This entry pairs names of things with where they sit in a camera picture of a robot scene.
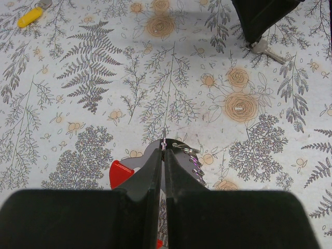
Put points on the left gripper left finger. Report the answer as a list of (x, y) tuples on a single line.
[(39, 218)]

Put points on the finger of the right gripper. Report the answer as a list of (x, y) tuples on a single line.
[(255, 17)]

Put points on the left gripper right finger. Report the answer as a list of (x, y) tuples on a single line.
[(245, 219)]

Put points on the orange tag key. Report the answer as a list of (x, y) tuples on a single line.
[(261, 47)]

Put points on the red grey key organizer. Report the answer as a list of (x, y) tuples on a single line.
[(168, 166)]

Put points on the floral table mat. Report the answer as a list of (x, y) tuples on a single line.
[(90, 82)]

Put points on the yellow tag key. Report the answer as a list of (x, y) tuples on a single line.
[(34, 13)]

